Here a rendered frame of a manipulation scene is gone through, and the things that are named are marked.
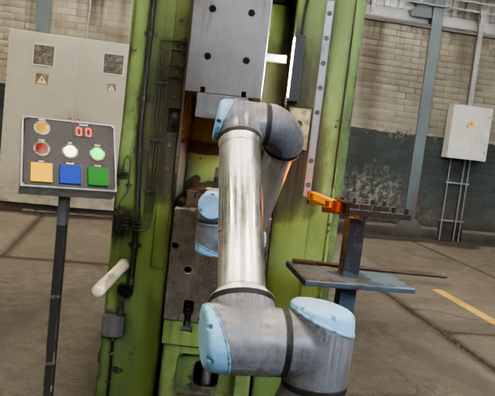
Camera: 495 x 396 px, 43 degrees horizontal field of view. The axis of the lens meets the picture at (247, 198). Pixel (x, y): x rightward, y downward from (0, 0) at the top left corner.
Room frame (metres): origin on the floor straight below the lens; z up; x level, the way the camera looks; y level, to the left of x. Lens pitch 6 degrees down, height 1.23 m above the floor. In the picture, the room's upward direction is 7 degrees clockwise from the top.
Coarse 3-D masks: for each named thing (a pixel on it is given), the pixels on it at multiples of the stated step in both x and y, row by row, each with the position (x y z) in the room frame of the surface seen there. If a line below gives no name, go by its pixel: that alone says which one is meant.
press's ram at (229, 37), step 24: (216, 0) 2.46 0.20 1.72; (240, 0) 2.46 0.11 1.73; (264, 0) 2.46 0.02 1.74; (192, 24) 2.46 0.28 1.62; (216, 24) 2.46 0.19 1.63; (240, 24) 2.46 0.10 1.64; (264, 24) 2.46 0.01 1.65; (192, 48) 2.46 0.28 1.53; (216, 48) 2.46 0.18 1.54; (240, 48) 2.46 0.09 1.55; (264, 48) 2.46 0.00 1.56; (192, 72) 2.46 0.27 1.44; (216, 72) 2.46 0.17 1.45; (240, 72) 2.46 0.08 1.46; (240, 96) 2.46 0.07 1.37
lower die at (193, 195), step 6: (198, 186) 2.66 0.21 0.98; (204, 186) 2.58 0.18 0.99; (210, 186) 2.61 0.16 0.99; (192, 192) 2.46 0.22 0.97; (198, 192) 2.46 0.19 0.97; (186, 198) 2.46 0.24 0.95; (192, 198) 2.46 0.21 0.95; (198, 198) 2.46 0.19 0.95; (186, 204) 2.46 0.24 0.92; (192, 204) 2.46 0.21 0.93
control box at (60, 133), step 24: (24, 120) 2.28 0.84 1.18; (48, 120) 2.32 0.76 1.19; (24, 144) 2.24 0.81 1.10; (48, 144) 2.28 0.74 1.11; (72, 144) 2.32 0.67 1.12; (96, 144) 2.36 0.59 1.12; (24, 168) 2.20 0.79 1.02; (24, 192) 2.22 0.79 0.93; (48, 192) 2.24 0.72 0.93; (72, 192) 2.27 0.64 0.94; (96, 192) 2.29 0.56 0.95
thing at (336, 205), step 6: (312, 192) 2.35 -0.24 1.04; (318, 198) 2.26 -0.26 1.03; (324, 198) 2.19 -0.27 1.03; (330, 198) 2.20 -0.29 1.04; (330, 204) 2.12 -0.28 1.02; (336, 204) 2.06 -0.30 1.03; (342, 204) 2.03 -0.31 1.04; (348, 204) 1.99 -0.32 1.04; (336, 210) 2.06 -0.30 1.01; (342, 210) 2.02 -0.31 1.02; (348, 210) 1.99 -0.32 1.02; (348, 216) 1.99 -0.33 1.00
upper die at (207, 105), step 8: (200, 96) 2.46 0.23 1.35; (208, 96) 2.46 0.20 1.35; (216, 96) 2.46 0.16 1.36; (224, 96) 2.46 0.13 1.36; (232, 96) 2.46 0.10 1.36; (200, 104) 2.46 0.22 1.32; (208, 104) 2.46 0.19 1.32; (216, 104) 2.46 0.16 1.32; (200, 112) 2.46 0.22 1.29; (208, 112) 2.46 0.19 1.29; (216, 112) 2.46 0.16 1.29
